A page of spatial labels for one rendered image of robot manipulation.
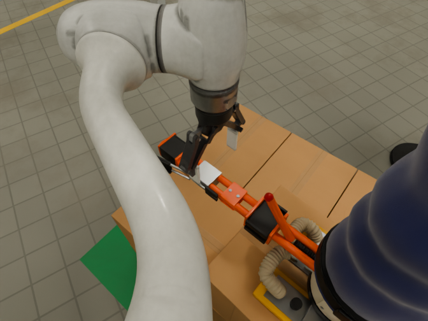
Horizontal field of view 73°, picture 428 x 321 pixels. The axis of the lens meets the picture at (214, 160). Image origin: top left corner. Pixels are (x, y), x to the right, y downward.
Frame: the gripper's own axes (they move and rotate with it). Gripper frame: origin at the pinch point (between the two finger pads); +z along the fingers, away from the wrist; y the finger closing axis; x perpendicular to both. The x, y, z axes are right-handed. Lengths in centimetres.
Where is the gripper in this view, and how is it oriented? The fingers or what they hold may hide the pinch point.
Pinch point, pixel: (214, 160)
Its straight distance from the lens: 72.1
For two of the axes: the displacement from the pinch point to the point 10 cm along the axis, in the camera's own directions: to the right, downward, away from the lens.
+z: 0.0, 5.8, 8.1
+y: 6.7, -6.0, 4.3
